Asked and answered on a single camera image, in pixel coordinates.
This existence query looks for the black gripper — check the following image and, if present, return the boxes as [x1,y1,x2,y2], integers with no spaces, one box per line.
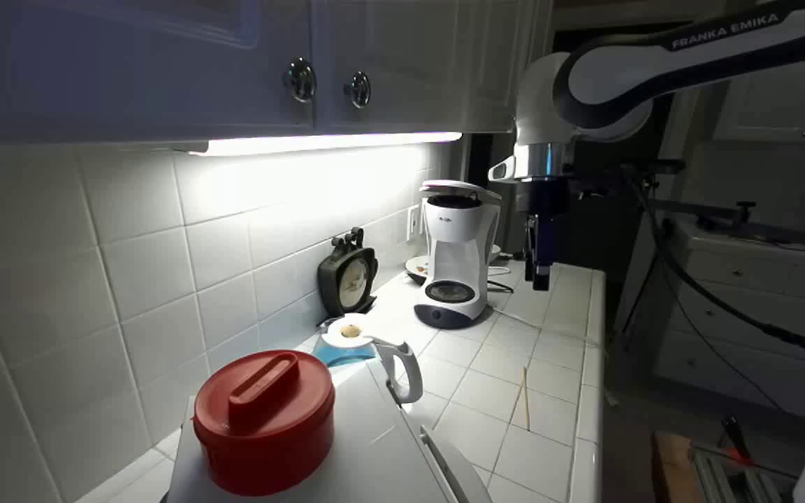
[527,177,571,291]

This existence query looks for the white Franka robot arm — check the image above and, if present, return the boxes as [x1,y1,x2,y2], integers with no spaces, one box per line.
[488,0,805,291]

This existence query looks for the thin wooden skewer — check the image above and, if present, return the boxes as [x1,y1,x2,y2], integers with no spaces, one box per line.
[518,367,531,429]

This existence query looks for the white coffee maker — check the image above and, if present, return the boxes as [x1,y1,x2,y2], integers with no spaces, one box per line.
[415,179,502,330]

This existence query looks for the white plate with food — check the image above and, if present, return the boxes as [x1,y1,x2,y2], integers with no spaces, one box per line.
[405,253,430,281]

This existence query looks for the black round kitchen scale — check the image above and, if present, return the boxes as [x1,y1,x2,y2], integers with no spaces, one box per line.
[317,225,379,316]

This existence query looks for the under-cabinet light strip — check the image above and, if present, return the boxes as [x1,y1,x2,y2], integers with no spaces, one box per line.
[176,132,461,156]

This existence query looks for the small white dish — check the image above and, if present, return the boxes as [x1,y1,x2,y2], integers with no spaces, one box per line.
[324,313,374,350]

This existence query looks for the blue cloth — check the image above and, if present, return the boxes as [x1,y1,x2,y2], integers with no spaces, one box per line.
[314,337,374,367]

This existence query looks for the right round cabinet knob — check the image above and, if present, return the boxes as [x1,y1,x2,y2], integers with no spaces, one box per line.
[345,69,373,109]

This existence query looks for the round cabinet knob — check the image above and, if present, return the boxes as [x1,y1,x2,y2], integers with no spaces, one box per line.
[345,69,373,109]
[285,55,317,104]

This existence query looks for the white lower drawers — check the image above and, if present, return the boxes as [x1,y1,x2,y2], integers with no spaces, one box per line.
[647,224,805,417]

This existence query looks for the left round cabinet knob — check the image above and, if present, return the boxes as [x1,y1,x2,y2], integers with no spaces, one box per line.
[285,55,317,104]

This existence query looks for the red lidded container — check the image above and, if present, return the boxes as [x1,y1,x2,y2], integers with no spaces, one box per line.
[193,350,337,498]

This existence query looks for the white upper cabinets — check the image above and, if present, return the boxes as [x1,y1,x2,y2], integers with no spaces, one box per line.
[0,0,556,142]

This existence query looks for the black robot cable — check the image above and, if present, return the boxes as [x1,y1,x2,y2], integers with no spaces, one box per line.
[623,165,805,364]

